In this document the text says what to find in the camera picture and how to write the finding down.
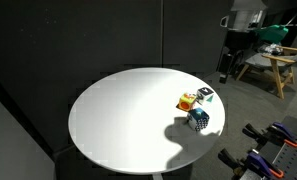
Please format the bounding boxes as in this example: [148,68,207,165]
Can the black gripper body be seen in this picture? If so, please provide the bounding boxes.
[225,29,256,60]

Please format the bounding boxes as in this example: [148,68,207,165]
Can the colourful soft house block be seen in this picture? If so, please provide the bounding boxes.
[175,92,198,113]

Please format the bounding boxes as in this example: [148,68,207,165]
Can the black soft letter A block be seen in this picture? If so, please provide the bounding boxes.
[195,86,216,106]

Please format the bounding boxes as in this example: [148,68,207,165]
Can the blue soft number four block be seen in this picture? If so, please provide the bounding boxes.
[186,106,211,133]

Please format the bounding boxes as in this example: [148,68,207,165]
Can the crumpled shiny plastic bag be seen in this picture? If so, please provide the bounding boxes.
[258,42,285,56]

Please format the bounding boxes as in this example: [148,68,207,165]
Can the wooden armchair grey cushion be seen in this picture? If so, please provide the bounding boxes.
[235,44,297,100]

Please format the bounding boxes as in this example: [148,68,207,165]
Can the purple spring clamp orange tips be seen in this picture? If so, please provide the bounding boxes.
[217,147,286,180]
[242,121,297,150]

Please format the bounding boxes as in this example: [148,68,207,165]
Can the dark perforated metal board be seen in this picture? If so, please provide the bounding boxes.
[267,114,297,180]

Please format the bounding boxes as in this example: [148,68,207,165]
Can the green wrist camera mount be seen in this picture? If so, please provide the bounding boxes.
[253,23,290,45]

